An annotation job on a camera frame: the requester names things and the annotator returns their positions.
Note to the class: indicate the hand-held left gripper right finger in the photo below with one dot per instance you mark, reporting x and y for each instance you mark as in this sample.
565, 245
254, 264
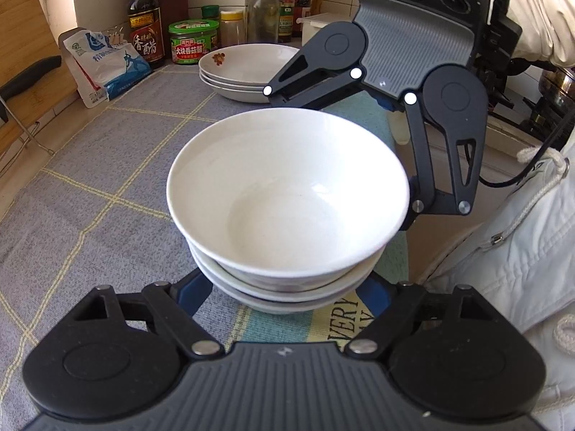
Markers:
375, 296

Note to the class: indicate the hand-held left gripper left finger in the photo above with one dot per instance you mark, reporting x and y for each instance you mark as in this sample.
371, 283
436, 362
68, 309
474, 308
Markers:
197, 289

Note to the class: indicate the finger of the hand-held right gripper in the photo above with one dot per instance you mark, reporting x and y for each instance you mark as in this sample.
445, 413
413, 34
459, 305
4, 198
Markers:
305, 85
423, 157

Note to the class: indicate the white bowl with pink flowers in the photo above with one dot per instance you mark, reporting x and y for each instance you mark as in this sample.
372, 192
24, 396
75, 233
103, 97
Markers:
204, 265

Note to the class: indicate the white plate with fruit print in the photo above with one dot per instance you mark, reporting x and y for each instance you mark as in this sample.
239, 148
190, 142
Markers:
242, 96
251, 63

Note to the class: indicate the stained white fruit-print plate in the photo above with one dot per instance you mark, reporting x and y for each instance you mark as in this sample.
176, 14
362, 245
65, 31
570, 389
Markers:
242, 88

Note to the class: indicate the white ceramic bowl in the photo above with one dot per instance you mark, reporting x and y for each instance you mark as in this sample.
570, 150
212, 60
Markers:
287, 188
287, 305

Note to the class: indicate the person's right forearm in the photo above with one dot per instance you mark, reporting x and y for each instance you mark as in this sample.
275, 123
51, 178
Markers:
543, 18

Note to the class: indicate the white lidded container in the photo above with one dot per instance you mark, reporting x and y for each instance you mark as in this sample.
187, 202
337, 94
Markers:
319, 27

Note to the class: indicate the green-labelled bottle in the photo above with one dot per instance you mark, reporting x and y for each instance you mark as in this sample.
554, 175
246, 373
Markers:
286, 18

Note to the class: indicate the glass bottle with red cap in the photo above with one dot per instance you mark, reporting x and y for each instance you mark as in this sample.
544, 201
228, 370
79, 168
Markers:
263, 18

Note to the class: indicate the yellow-lidded spice jar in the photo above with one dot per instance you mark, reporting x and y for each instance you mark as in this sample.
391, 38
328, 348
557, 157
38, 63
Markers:
232, 29

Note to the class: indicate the green-lidded sauce jar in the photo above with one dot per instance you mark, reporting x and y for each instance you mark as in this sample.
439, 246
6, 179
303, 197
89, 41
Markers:
193, 49

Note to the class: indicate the small green-capped bottle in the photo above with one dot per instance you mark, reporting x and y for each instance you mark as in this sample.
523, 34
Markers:
210, 11

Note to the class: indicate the black gas stove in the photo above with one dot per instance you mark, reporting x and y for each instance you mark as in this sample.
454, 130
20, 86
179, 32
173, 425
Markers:
539, 121

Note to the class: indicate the stainless steel pot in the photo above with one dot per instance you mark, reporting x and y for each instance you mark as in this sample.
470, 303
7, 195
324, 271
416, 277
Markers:
559, 85

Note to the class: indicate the grey and teal kitchen towel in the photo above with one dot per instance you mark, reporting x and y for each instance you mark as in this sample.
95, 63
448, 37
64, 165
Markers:
112, 166

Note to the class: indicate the dark vinegar bottle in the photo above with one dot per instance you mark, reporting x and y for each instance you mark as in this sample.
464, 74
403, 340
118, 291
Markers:
143, 22

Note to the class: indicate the white and blue salt bag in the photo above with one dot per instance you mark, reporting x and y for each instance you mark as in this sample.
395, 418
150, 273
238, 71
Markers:
103, 72

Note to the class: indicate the bamboo cutting board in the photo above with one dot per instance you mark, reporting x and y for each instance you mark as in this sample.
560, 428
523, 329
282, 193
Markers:
27, 31

